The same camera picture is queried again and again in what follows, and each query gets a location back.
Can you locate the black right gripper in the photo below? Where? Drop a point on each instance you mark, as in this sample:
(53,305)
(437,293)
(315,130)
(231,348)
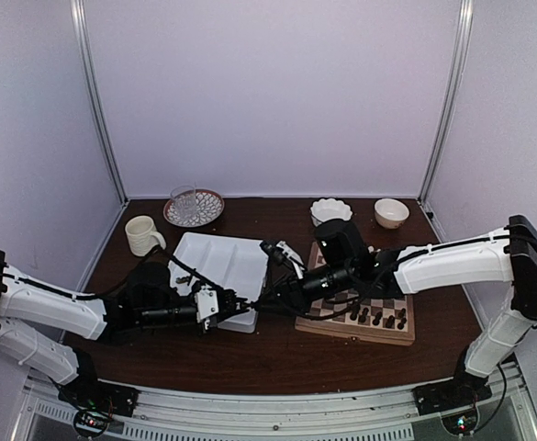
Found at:
(292,297)

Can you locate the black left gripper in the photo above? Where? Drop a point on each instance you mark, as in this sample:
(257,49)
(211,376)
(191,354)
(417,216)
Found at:
(228,314)

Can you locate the white plastic compartment tray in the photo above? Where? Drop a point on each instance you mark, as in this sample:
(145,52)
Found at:
(231,262)

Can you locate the dark pawn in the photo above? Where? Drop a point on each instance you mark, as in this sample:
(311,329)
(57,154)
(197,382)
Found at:
(363,316)

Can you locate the dark knight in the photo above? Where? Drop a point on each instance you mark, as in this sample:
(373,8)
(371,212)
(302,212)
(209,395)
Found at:
(389,324)

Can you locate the dark rook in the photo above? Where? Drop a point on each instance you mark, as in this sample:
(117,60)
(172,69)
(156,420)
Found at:
(402,323)

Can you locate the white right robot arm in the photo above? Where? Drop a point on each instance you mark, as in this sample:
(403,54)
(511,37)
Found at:
(507,255)

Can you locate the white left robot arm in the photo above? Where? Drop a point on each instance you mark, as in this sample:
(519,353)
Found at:
(144,299)

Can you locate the white scalloped bowl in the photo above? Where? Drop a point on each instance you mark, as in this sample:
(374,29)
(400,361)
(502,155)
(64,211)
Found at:
(326,209)

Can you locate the wooden chessboard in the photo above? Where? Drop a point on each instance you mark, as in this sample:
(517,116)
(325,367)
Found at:
(383,321)

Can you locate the cream round bowl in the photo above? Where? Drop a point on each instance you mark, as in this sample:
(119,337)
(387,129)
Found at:
(390,213)

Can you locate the patterned ceramic plate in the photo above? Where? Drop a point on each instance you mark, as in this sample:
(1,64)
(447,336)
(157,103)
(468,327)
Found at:
(210,206)

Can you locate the cream ribbed mug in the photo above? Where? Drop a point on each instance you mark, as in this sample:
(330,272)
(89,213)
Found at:
(142,235)

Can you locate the clear drinking glass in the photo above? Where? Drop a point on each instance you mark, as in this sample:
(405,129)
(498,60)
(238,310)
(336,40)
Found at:
(184,202)

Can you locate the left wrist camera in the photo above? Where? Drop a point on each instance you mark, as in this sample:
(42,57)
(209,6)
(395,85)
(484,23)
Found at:
(207,308)

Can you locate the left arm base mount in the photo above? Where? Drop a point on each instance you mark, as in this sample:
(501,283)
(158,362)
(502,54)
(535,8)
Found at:
(88,392)

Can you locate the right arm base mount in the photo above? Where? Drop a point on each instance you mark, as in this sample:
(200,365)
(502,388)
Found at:
(463,389)

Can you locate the aluminium front rail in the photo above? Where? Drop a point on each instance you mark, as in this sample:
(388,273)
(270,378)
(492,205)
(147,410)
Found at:
(385,414)

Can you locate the right aluminium frame post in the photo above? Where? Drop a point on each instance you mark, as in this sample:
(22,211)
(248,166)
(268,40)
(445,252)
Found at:
(460,51)

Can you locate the aluminium frame post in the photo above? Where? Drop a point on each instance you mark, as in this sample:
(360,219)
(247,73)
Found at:
(460,51)
(95,102)

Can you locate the left aluminium frame post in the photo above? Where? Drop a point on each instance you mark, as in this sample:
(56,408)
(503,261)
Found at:
(95,102)

